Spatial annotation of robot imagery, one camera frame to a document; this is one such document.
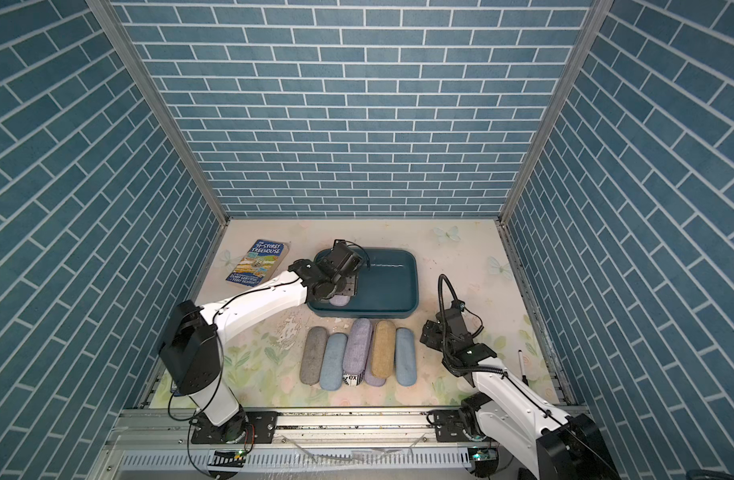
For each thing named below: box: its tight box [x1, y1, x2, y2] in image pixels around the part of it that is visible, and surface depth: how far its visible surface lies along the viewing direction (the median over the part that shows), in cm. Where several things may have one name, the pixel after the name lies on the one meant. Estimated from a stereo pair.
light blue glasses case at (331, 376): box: [320, 333, 348, 391], surface depth 82 cm
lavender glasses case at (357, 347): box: [343, 318, 373, 375], surface depth 82 cm
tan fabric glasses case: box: [372, 320, 396, 379], surface depth 82 cm
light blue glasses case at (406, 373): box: [395, 328, 417, 387], surface depth 84 cm
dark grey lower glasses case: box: [300, 326, 329, 386], surface depth 84 cm
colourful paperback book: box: [226, 239, 290, 287], surface depth 107 cm
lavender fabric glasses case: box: [329, 295, 351, 307], surface depth 84 cm
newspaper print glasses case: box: [342, 374, 363, 387], surface depth 80 cm
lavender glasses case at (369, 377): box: [364, 325, 387, 387], surface depth 81 cm
